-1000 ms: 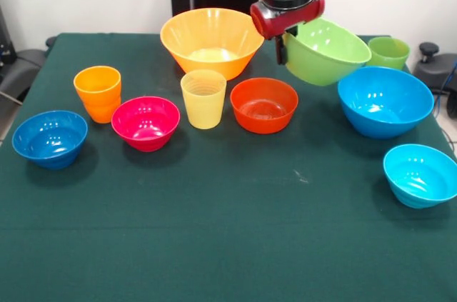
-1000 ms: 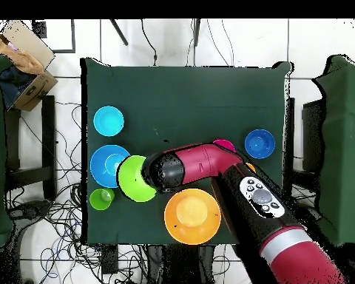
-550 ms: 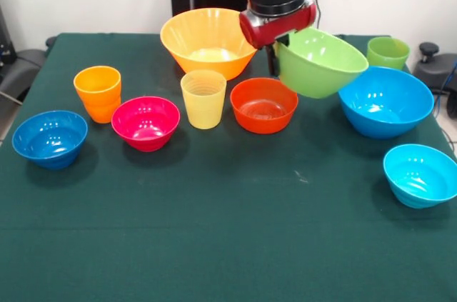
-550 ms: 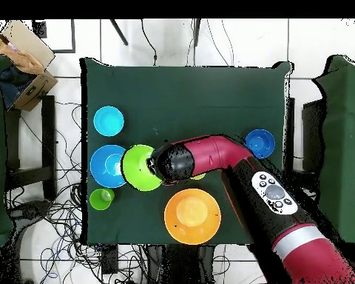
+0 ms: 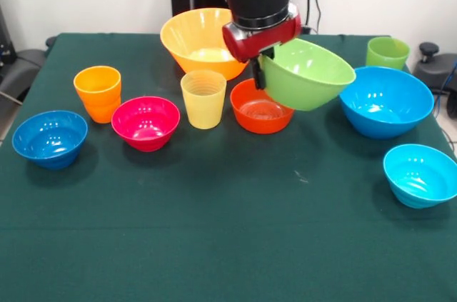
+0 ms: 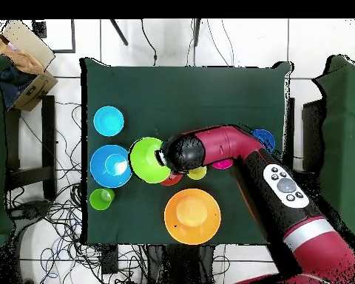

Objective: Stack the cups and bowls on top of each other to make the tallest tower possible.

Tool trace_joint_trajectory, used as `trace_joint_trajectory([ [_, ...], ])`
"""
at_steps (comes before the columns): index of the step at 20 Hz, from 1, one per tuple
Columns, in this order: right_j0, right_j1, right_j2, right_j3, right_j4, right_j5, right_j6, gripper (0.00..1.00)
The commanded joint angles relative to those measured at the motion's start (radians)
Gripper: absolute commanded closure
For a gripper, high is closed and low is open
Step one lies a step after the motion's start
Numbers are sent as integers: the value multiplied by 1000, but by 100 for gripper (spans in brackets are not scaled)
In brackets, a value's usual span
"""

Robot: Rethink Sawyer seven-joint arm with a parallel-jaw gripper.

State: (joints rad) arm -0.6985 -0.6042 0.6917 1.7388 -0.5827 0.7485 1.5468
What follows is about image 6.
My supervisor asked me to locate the green bowl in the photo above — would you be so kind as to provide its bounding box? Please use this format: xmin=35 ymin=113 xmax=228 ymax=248
xmin=129 ymin=136 xmax=174 ymax=185

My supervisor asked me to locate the pink bowl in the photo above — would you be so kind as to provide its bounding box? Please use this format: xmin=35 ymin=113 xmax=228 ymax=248
xmin=211 ymin=158 xmax=234 ymax=170

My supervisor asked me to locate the large yellow-orange bowl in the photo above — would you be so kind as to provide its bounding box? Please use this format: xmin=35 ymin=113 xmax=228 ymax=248
xmin=163 ymin=188 xmax=222 ymax=246

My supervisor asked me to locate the red-orange bowl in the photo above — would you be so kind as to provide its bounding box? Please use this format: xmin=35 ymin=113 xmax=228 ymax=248
xmin=159 ymin=172 xmax=184 ymax=187

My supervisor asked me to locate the yellow cup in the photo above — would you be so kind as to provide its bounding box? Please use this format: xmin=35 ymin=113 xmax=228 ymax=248
xmin=186 ymin=165 xmax=208 ymax=180

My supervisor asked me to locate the dark green tablecloth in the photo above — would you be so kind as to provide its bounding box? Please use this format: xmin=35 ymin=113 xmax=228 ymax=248
xmin=80 ymin=57 xmax=294 ymax=246

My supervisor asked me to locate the large blue bowl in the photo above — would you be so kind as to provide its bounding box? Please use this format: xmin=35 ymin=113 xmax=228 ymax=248
xmin=89 ymin=143 xmax=134 ymax=189

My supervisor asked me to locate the small light blue bowl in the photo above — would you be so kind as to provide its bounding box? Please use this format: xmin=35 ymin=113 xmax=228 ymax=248
xmin=92 ymin=105 xmax=126 ymax=138

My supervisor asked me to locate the green cup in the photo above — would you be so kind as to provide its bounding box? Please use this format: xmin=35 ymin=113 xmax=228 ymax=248
xmin=89 ymin=187 xmax=116 ymax=212

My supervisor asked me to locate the small dark blue bowl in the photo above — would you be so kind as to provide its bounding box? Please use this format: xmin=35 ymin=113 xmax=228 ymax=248
xmin=251 ymin=129 xmax=277 ymax=155

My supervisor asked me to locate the black power strip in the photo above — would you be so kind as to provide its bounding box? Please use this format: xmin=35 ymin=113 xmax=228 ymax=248
xmin=101 ymin=244 xmax=119 ymax=274

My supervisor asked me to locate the black tripod leg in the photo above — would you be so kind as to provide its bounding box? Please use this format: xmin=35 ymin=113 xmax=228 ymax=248
xmin=109 ymin=18 xmax=129 ymax=47
xmin=192 ymin=18 xmax=202 ymax=47

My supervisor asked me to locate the black chair base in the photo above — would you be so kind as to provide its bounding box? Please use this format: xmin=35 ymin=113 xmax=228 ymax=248
xmin=8 ymin=199 xmax=53 ymax=226

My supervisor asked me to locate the cardboard box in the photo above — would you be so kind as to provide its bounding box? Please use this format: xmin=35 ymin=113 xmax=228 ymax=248
xmin=0 ymin=19 xmax=59 ymax=112

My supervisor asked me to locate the dark blue cloth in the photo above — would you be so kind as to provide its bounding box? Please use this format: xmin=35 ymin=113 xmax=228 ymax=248
xmin=0 ymin=65 xmax=38 ymax=109

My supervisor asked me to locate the brown cloth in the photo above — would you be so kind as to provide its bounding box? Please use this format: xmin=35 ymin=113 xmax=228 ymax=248
xmin=0 ymin=30 xmax=45 ymax=75

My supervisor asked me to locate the tangle of floor cables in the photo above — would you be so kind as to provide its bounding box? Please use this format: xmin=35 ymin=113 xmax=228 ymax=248
xmin=5 ymin=100 xmax=149 ymax=284

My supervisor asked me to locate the black stool frame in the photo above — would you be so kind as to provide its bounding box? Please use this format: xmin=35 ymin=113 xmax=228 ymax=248
xmin=4 ymin=95 xmax=57 ymax=202

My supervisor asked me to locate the black metal frame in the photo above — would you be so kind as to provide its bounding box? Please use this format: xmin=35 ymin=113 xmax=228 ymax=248
xmin=31 ymin=18 xmax=77 ymax=54

